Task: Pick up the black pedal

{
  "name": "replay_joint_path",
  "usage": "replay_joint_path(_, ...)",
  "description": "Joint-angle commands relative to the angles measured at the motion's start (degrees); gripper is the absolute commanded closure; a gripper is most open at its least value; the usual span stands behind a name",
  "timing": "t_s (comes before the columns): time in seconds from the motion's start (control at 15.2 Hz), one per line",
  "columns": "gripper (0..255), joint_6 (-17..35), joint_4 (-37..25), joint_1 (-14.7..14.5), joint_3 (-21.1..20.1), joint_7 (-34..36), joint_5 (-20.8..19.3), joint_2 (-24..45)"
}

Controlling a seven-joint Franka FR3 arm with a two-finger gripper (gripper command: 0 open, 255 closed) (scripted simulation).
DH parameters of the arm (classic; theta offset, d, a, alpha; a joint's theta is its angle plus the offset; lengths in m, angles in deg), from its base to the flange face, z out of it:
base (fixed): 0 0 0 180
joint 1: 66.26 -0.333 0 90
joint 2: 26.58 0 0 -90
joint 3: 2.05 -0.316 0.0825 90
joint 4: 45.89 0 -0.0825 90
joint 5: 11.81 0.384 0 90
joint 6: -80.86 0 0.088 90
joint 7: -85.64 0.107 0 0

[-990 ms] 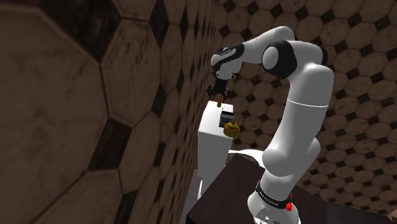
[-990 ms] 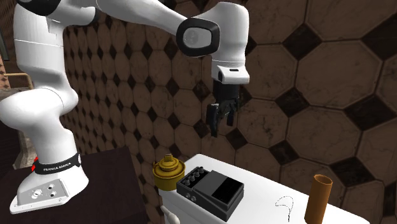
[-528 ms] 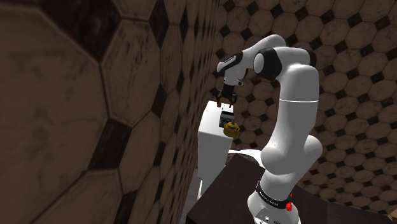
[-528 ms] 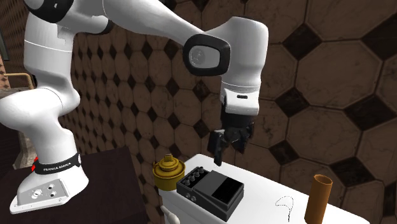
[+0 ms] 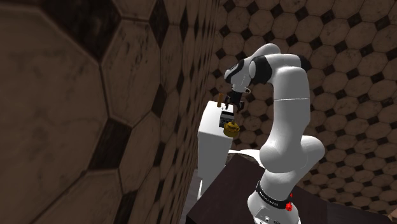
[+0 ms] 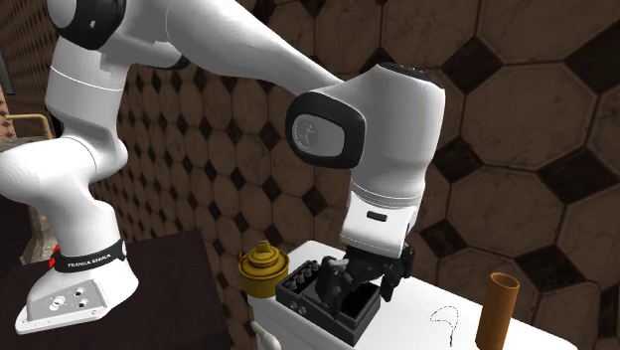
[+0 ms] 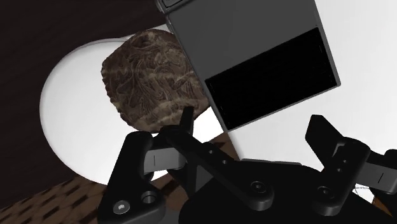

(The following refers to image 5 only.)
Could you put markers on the yellow round lidded pot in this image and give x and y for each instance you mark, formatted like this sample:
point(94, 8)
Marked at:
point(231, 129)

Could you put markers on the brown upright cylinder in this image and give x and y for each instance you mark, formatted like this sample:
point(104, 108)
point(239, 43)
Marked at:
point(220, 99)

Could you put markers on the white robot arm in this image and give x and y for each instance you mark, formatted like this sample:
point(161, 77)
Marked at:
point(288, 124)

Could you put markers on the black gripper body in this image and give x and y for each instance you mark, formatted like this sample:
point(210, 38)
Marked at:
point(236, 97)

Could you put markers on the black box with pale label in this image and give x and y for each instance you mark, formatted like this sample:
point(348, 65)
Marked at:
point(226, 118)

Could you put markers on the dark robot stand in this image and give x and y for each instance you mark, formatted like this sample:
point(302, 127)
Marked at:
point(226, 198)

